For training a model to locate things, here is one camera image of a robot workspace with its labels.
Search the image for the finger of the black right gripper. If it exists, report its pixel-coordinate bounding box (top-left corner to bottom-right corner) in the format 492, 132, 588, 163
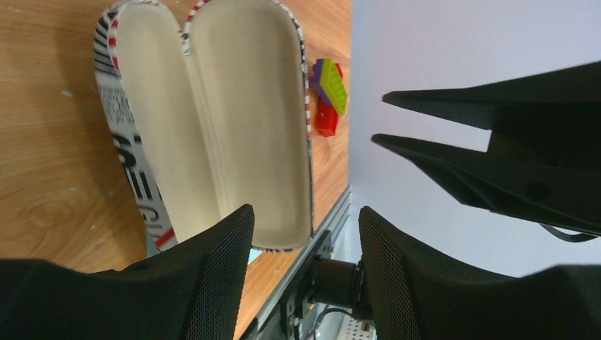
382, 62, 600, 171
371, 134, 600, 235

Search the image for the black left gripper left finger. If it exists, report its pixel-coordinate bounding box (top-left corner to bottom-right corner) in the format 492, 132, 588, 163
1, 204, 254, 339

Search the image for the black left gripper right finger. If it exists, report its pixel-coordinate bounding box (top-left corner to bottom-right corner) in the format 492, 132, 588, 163
359, 207, 600, 339

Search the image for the flag print glasses case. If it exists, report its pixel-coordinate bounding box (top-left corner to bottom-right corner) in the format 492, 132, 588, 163
94, 1, 314, 251

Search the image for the right light blue cloth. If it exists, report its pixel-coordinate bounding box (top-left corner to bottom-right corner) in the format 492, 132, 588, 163
247, 249, 263, 265

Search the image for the white perforated basket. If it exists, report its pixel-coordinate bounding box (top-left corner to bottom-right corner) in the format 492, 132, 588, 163
335, 315, 377, 340

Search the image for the red toy arch block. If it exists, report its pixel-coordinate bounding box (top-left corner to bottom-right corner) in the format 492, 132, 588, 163
314, 89, 343, 137

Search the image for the green toy brick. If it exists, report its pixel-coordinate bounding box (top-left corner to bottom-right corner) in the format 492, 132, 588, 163
310, 58, 348, 115

